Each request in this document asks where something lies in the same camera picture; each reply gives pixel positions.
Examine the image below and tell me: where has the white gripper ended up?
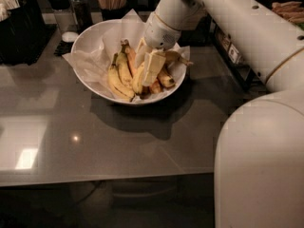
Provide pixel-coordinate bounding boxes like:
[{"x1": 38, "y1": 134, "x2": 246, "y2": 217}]
[{"x1": 135, "y1": 12, "x2": 181, "y2": 86}]

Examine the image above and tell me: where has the long top yellow banana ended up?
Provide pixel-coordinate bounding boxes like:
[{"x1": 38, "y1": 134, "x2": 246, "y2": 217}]
[{"x1": 132, "y1": 50, "x2": 193, "y2": 95}]

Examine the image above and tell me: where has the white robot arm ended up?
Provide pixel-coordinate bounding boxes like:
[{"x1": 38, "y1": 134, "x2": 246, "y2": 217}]
[{"x1": 144, "y1": 0, "x2": 304, "y2": 228}]

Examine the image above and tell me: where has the orange ripe middle banana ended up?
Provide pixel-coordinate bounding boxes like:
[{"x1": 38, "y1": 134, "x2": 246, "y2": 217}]
[{"x1": 121, "y1": 40, "x2": 137, "y2": 76}]

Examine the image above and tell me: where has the orange ripe banana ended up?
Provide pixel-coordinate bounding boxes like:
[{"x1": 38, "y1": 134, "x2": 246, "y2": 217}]
[
  {"x1": 149, "y1": 80, "x2": 162, "y2": 94},
  {"x1": 121, "y1": 40, "x2": 137, "y2": 76}
]

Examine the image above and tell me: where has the rightmost spotted yellow banana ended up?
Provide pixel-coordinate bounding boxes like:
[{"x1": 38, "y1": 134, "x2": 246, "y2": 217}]
[{"x1": 158, "y1": 67, "x2": 175, "y2": 88}]

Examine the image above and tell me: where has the orange ripe right banana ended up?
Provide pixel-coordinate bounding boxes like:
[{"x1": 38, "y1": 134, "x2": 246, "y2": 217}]
[{"x1": 149, "y1": 80, "x2": 162, "y2": 94}]

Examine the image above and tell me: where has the white bowl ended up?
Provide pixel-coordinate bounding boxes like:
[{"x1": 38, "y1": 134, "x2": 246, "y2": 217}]
[{"x1": 69, "y1": 18, "x2": 188, "y2": 107}]

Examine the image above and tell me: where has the leftmost yellow banana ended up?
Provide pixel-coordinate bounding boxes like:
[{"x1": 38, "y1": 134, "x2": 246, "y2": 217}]
[{"x1": 107, "y1": 53, "x2": 135, "y2": 102}]

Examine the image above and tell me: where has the white paper liner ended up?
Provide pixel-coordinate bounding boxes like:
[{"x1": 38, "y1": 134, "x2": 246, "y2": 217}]
[{"x1": 62, "y1": 9, "x2": 192, "y2": 105}]

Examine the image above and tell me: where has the black stir stick cup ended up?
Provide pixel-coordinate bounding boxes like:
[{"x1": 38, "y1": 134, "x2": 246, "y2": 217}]
[{"x1": 101, "y1": 7, "x2": 131, "y2": 21}]

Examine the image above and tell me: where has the dark pepper shaker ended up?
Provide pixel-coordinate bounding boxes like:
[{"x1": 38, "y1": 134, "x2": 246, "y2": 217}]
[{"x1": 70, "y1": 0, "x2": 93, "y2": 31}]

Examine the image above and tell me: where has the clear shaker black lid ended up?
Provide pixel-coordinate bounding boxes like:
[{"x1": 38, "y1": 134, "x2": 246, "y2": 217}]
[{"x1": 48, "y1": 0, "x2": 77, "y2": 42}]

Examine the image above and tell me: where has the black caddy with packets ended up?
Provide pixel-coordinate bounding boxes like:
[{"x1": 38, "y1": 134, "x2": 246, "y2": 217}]
[{"x1": 0, "y1": 0, "x2": 46, "y2": 51}]

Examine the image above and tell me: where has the black wire condiment rack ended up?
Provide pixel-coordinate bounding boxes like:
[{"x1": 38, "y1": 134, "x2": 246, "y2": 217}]
[{"x1": 210, "y1": 20, "x2": 267, "y2": 93}]

